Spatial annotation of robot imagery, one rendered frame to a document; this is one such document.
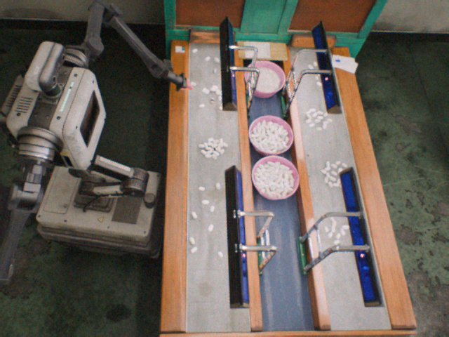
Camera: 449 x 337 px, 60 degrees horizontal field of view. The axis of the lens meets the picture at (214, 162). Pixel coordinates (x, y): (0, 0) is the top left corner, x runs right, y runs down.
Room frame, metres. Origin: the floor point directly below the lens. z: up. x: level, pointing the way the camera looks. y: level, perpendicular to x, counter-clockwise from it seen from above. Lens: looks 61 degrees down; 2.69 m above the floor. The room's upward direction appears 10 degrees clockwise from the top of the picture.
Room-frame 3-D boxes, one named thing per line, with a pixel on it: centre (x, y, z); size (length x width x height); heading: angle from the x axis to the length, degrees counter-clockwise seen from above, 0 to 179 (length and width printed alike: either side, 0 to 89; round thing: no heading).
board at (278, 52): (1.95, -0.19, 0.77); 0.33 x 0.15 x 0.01; 100
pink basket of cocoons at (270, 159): (1.02, -0.35, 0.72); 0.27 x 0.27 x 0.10
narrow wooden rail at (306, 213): (1.16, -0.49, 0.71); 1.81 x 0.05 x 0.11; 10
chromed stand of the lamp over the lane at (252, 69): (1.53, -0.06, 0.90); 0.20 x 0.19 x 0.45; 10
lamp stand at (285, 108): (1.59, -0.46, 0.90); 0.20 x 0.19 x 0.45; 10
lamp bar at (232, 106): (1.52, 0.02, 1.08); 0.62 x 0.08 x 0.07; 10
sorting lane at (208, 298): (1.08, 0.00, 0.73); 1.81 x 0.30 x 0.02; 10
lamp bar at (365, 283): (0.66, -0.70, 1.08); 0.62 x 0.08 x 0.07; 10
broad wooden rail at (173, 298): (1.04, 0.21, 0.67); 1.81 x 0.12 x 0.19; 10
